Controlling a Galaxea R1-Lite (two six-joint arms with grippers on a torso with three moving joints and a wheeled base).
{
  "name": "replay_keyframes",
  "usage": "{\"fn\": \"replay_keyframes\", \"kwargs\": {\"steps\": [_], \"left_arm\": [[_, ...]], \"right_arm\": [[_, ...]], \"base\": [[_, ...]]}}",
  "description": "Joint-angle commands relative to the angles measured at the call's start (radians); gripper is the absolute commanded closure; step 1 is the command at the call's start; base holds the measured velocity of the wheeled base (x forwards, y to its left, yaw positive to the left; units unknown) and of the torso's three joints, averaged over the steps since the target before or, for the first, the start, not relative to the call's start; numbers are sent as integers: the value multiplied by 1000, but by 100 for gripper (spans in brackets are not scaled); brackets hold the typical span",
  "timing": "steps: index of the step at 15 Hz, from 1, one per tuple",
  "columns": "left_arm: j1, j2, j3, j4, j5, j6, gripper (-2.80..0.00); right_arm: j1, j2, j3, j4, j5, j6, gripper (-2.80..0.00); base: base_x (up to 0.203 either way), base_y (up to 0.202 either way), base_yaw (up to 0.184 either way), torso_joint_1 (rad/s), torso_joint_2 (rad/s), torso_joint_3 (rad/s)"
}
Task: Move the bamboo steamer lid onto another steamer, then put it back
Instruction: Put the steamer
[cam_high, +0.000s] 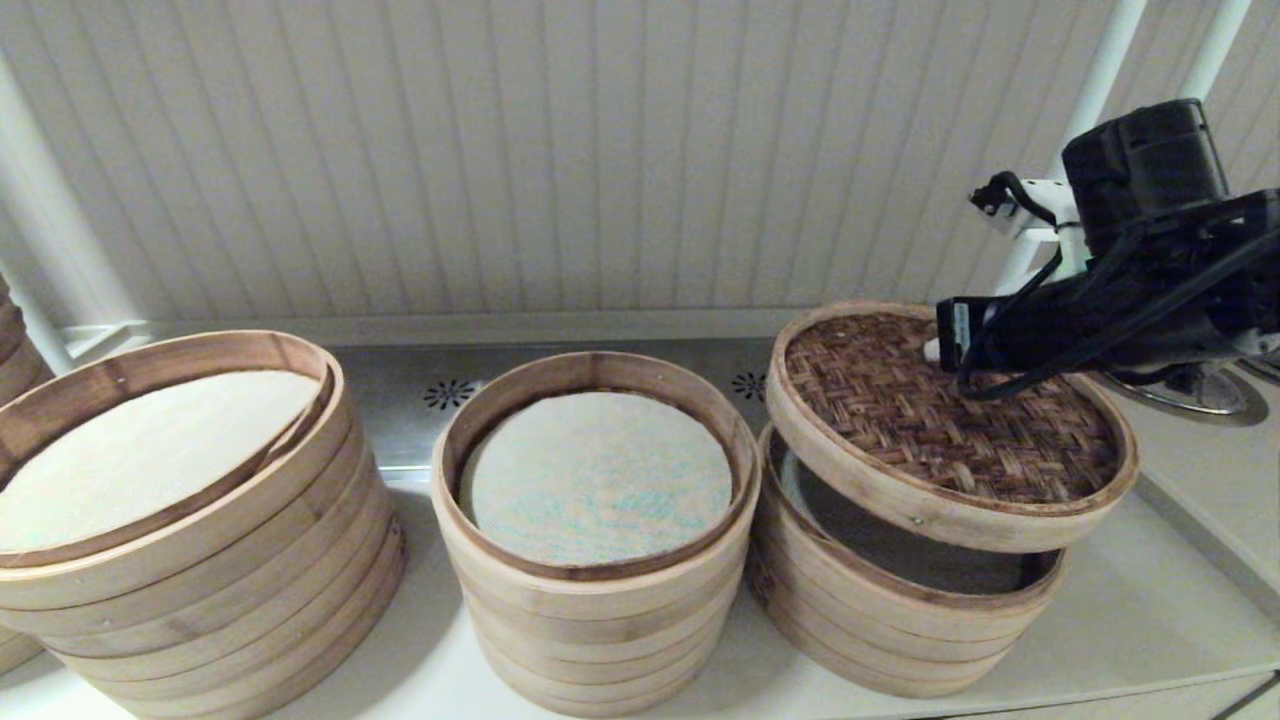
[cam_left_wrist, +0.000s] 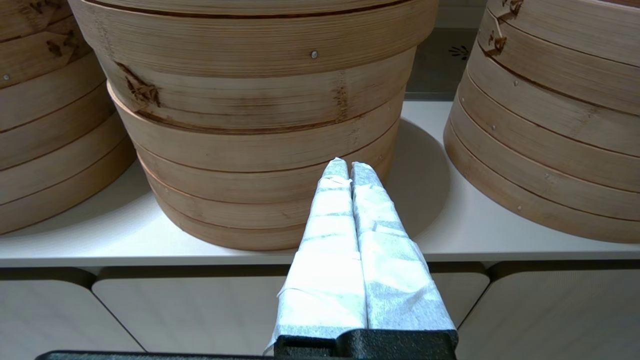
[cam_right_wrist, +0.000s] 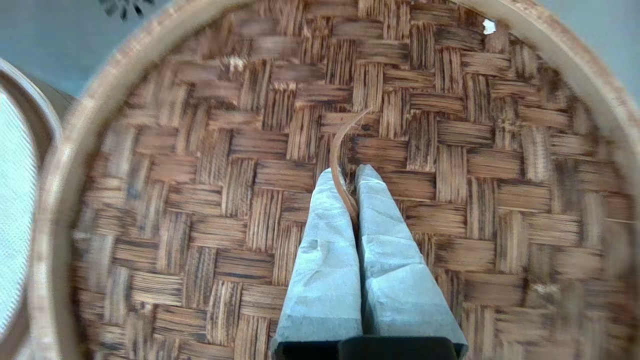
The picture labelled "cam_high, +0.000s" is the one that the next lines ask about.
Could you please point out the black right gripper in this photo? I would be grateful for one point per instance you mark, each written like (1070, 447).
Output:
(1030, 325)

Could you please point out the woven bamboo steamer lid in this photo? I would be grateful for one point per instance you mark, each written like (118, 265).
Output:
(900, 420)

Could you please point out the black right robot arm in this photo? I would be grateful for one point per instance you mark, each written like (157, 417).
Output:
(1150, 170)

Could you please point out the short bamboo steamer stack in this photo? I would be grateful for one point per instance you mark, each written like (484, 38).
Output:
(880, 650)

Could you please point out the white steamer liner green flecks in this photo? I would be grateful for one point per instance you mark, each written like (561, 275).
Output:
(600, 480)

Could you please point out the tall narrow bamboo steamer stack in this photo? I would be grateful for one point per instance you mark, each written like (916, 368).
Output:
(600, 640)

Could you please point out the wide bamboo steamer stack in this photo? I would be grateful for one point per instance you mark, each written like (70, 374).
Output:
(200, 620)

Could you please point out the large plain white steamer liner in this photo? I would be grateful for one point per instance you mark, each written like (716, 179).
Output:
(150, 460)

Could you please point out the dark bamboo steamer stack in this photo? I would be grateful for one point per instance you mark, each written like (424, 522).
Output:
(15, 360)

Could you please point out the round steel counter dish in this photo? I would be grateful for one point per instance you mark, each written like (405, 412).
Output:
(1200, 395)
(1265, 372)

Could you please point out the white metal pole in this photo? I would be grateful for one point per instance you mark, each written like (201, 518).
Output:
(1105, 60)
(1215, 40)

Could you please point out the thick white pipe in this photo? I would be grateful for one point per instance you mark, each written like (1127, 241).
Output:
(50, 230)

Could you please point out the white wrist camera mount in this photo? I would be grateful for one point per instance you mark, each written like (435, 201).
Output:
(1040, 195)

